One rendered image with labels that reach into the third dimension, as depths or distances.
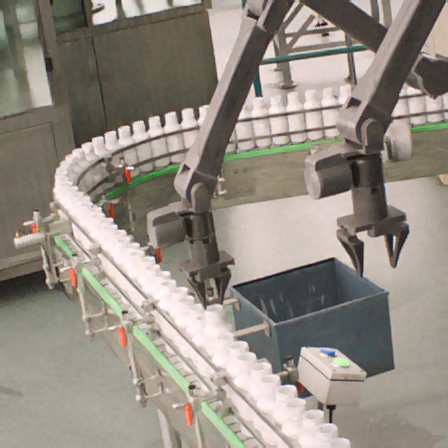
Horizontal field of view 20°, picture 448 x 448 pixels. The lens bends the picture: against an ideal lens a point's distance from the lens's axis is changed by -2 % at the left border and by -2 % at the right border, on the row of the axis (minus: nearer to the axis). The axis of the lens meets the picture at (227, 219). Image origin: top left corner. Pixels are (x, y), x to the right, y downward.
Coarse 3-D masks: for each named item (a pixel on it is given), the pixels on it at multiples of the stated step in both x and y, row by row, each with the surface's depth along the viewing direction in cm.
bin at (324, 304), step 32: (256, 288) 338; (288, 288) 341; (320, 288) 345; (352, 288) 337; (384, 288) 318; (256, 320) 320; (288, 320) 308; (320, 320) 311; (352, 320) 315; (384, 320) 318; (256, 352) 326; (288, 352) 311; (352, 352) 317; (384, 352) 321
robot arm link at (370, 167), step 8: (352, 160) 204; (360, 160) 204; (368, 160) 204; (376, 160) 204; (352, 168) 205; (360, 168) 204; (368, 168) 204; (376, 168) 205; (352, 176) 205; (360, 176) 205; (368, 176) 204; (376, 176) 205; (352, 184) 207; (360, 184) 205; (368, 184) 205; (376, 184) 205
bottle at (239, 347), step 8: (232, 344) 249; (240, 344) 249; (232, 352) 247; (240, 352) 246; (248, 352) 248; (232, 360) 247; (232, 368) 247; (232, 376) 247; (232, 392) 249; (232, 400) 250
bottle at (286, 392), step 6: (276, 390) 227; (282, 390) 228; (288, 390) 228; (294, 390) 226; (276, 396) 227; (282, 396) 225; (288, 396) 225; (294, 396) 226; (282, 402) 226; (276, 408) 228; (282, 408) 226; (276, 414) 227; (282, 414) 226; (276, 420) 227; (282, 420) 226; (276, 426) 227; (276, 438) 229; (282, 444) 228
